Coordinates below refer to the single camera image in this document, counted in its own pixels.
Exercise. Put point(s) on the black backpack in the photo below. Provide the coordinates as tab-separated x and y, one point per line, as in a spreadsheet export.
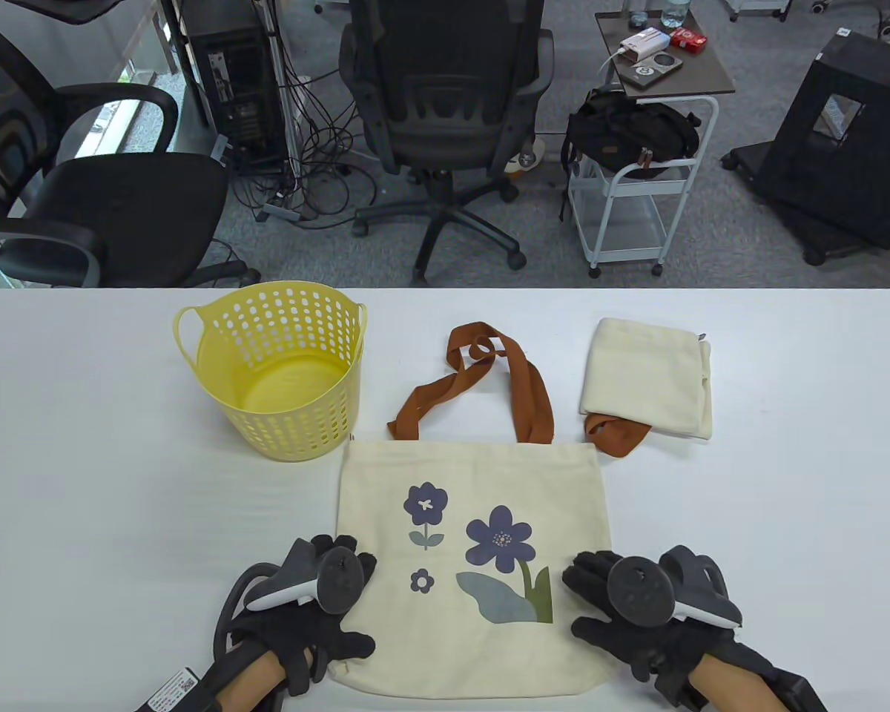
623	130

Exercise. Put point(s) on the black wheeled stand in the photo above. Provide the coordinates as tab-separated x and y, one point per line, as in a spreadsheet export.
882	178

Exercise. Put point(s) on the person's right hand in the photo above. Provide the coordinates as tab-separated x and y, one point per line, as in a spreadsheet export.
638	645

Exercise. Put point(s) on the white rolling cart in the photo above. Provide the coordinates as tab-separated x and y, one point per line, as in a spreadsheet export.
712	74

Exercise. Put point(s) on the grey white hand controller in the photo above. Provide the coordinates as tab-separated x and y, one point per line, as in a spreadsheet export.
638	589
337	582

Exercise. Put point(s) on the purple flower print canvas bag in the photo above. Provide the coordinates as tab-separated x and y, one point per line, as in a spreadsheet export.
475	653

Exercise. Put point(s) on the black computer tower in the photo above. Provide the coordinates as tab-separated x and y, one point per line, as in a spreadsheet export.
237	81

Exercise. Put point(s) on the brown square coaster set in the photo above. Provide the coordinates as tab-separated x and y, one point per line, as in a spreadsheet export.
641	74

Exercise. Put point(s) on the black wrist module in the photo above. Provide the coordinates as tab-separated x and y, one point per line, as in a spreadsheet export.
185	682
793	686

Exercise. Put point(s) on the yellow perforated plastic basket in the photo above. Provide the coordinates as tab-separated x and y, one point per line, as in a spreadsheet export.
282	386

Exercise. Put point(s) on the grey power strip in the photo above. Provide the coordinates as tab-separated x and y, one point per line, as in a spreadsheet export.
278	211

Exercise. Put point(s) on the black left wrist module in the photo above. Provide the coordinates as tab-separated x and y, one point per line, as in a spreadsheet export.
185	682

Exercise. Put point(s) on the red packet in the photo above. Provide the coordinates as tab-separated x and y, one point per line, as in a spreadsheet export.
688	39

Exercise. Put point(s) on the black fabric seat office chair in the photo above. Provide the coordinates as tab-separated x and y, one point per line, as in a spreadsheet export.
119	200

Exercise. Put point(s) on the aluminium frame post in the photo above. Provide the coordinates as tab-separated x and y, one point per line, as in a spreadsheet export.
285	89

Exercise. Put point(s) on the clear water bottle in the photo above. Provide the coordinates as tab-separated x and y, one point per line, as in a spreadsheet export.
675	13

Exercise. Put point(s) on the black mesh office chair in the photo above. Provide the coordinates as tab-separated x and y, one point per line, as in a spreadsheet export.
445	126

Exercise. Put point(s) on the person's left hand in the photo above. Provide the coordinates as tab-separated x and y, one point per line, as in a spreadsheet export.
304	638

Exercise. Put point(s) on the red flower print canvas bag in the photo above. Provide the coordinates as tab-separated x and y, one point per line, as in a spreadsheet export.
645	371

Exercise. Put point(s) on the person's left forearm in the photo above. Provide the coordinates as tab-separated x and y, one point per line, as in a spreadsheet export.
248	686

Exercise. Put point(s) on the black right wrist module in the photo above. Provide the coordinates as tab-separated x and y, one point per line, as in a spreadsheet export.
793	686

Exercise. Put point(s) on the white power bank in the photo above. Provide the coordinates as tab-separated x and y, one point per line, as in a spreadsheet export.
647	41

